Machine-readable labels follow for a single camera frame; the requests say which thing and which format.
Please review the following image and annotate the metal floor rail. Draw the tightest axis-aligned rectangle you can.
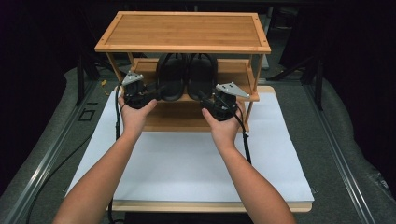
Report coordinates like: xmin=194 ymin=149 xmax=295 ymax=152
xmin=303 ymin=83 xmax=377 ymax=224
xmin=0 ymin=80 xmax=104 ymax=224

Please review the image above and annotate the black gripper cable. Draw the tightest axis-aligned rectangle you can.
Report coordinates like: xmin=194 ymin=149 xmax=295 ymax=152
xmin=214 ymin=92 xmax=253 ymax=166
xmin=26 ymin=81 xmax=126 ymax=224

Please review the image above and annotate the wooden three-tier shoe rack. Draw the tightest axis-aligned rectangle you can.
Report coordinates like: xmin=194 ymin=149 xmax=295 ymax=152
xmin=93 ymin=10 xmax=272 ymax=133

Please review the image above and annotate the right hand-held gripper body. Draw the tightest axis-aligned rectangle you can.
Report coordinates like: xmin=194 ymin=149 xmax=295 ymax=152
xmin=203 ymin=81 xmax=251 ymax=122

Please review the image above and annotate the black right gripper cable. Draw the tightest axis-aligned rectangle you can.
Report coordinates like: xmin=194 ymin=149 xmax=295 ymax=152
xmin=214 ymin=92 xmax=253 ymax=166

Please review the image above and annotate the black metal stand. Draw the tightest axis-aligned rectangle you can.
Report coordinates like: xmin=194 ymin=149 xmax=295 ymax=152
xmin=75 ymin=50 xmax=108 ymax=106
xmin=267 ymin=52 xmax=325 ymax=110

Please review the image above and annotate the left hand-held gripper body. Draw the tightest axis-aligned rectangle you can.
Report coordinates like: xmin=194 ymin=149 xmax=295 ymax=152
xmin=120 ymin=71 xmax=150 ymax=109

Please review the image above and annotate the white table sheet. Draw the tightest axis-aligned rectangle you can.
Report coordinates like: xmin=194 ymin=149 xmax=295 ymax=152
xmin=64 ymin=90 xmax=316 ymax=203

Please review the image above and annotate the black slipper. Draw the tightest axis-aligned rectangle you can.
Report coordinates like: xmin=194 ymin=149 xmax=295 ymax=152
xmin=186 ymin=52 xmax=219 ymax=102
xmin=155 ymin=52 xmax=189 ymax=103

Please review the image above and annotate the person's right hand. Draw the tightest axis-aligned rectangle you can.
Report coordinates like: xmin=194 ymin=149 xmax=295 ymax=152
xmin=201 ymin=102 xmax=247 ymax=152

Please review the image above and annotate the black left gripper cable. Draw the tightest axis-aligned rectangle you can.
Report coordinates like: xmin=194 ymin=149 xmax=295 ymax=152
xmin=26 ymin=81 xmax=126 ymax=224

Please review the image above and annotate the person's left hand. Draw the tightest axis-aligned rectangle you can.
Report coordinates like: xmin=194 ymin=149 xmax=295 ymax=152
xmin=117 ymin=94 xmax=158 ymax=139

